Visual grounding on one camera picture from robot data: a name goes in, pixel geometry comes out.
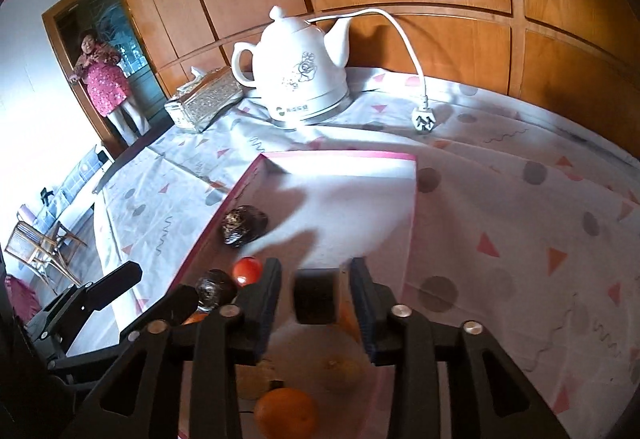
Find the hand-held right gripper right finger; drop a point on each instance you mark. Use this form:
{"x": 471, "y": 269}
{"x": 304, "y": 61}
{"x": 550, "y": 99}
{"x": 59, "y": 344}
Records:
{"x": 367, "y": 319}

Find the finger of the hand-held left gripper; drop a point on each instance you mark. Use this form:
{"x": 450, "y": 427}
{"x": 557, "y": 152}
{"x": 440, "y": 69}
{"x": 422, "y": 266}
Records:
{"x": 107, "y": 286}
{"x": 85, "y": 364}

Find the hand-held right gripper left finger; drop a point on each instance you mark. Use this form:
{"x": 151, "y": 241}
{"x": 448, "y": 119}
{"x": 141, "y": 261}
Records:
{"x": 265, "y": 314}

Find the red tomato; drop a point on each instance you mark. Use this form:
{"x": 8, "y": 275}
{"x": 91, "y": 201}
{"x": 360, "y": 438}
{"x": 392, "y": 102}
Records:
{"x": 247, "y": 269}

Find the small cut eggplant piece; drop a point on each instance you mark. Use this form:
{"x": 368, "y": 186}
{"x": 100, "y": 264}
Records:
{"x": 315, "y": 299}

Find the dark smooth avocado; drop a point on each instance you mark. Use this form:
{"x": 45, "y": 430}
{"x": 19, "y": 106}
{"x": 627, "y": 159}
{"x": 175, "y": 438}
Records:
{"x": 215, "y": 286}

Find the tan round fruit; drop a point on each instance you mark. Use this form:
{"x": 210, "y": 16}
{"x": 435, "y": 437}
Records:
{"x": 342, "y": 374}

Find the large cut eggplant piece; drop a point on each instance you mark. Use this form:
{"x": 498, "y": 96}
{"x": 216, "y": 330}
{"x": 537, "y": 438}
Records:
{"x": 252, "y": 381}

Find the dark rough round fruit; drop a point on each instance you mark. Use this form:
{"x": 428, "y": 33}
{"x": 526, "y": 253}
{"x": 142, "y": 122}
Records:
{"x": 245, "y": 226}

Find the orange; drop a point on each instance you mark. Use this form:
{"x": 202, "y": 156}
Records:
{"x": 285, "y": 414}

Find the pink shallow box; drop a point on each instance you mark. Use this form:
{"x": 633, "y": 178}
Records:
{"x": 340, "y": 199}

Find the red cloth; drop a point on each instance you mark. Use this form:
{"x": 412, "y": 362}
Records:
{"x": 20, "y": 299}

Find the wooden folding chair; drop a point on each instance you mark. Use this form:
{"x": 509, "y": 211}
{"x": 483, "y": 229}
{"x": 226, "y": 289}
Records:
{"x": 30, "y": 244}

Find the grey-blue sofa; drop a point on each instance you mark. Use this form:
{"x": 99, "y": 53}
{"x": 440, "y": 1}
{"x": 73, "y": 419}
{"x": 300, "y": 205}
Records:
{"x": 75, "y": 184}

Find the white patterned tablecloth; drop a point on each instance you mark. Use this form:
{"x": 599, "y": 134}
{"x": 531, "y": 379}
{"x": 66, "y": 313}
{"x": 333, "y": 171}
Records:
{"x": 500, "y": 219}

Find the white power plug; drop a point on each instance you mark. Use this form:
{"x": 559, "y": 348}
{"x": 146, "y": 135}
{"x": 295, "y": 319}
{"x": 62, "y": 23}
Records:
{"x": 425, "y": 119}

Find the silver patterned tissue box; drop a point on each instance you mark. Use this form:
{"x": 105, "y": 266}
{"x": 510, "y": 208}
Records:
{"x": 205, "y": 101}

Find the white ceramic electric kettle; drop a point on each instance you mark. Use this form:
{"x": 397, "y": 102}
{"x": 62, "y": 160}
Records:
{"x": 295, "y": 74}

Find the wooden door frame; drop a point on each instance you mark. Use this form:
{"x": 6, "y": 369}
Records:
{"x": 150, "y": 69}

